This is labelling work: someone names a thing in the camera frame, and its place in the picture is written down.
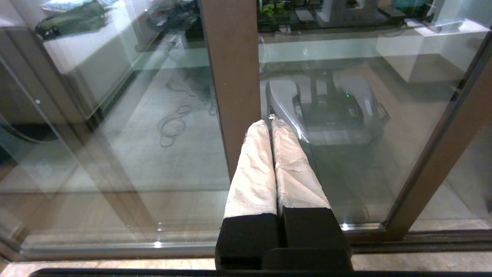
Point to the tape wrapped left gripper left finger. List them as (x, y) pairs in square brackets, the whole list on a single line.
[(251, 184)]

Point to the tape wrapped left gripper right finger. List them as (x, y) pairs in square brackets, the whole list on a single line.
[(300, 184)]

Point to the brown framed sliding glass door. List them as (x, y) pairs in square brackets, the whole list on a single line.
[(442, 161)]

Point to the metal floor door track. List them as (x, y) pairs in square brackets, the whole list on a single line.
[(442, 242)]

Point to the white cabinet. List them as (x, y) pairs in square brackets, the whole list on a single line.
[(88, 65)]

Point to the green cloth bundle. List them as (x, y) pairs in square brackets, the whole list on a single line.
[(73, 19)]

